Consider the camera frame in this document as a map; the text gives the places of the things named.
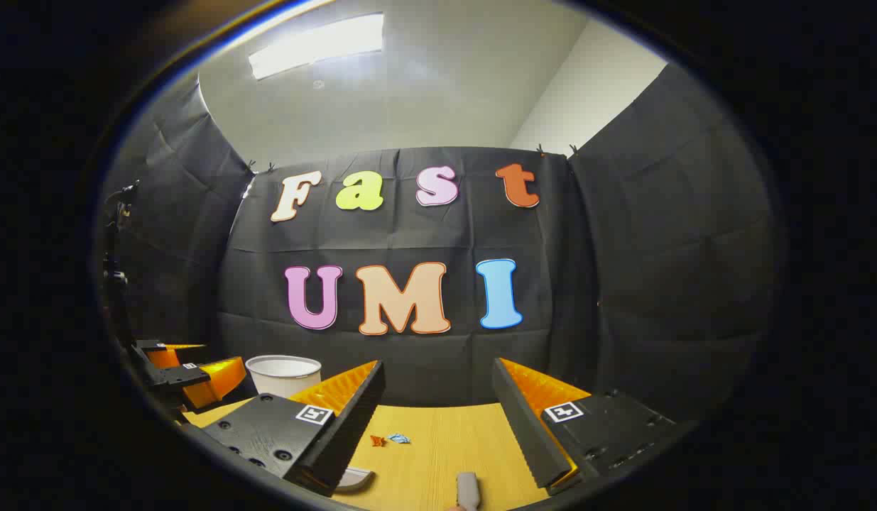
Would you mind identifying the small grey broom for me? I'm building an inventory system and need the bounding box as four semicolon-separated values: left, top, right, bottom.
455;471;482;511

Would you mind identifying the grey plastic dustpan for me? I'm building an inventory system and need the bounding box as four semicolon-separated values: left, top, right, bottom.
334;467;376;495

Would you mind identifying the ceiling light panel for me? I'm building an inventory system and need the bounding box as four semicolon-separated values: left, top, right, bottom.
247;12;386;81

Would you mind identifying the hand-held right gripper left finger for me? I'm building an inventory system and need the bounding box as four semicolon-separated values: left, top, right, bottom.
202;358;386;498

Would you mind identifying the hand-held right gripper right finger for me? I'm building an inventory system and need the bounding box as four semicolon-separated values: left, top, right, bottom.
491;356;677;496

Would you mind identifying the wooden desktop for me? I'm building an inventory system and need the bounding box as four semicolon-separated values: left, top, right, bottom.
181;396;589;511

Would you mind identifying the white ribbed garbage bin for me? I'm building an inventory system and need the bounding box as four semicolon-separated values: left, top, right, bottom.
245;355;323;399

